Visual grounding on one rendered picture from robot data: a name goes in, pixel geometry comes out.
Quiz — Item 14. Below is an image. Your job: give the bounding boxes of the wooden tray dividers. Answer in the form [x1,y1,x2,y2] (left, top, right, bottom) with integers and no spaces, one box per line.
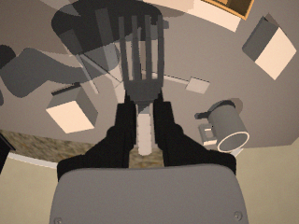
[201,0,254,20]

